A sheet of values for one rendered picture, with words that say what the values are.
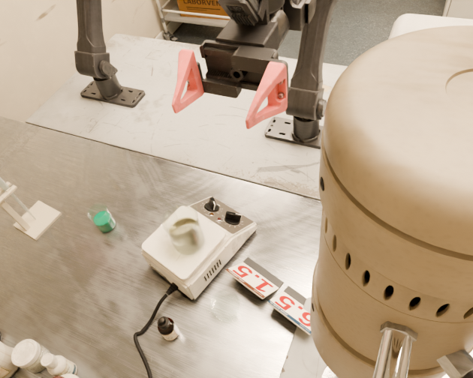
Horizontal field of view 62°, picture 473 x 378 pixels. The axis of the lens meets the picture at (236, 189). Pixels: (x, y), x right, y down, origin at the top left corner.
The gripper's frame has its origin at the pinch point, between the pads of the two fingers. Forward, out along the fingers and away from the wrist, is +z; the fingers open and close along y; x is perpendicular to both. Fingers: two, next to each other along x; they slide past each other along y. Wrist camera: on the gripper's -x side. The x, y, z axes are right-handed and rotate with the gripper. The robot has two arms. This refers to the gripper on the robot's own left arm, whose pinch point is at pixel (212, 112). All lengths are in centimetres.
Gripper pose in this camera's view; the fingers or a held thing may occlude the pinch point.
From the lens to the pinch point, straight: 47.7
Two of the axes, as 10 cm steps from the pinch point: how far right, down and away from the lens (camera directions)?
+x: 1.3, 6.0, 7.9
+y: 9.1, 2.5, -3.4
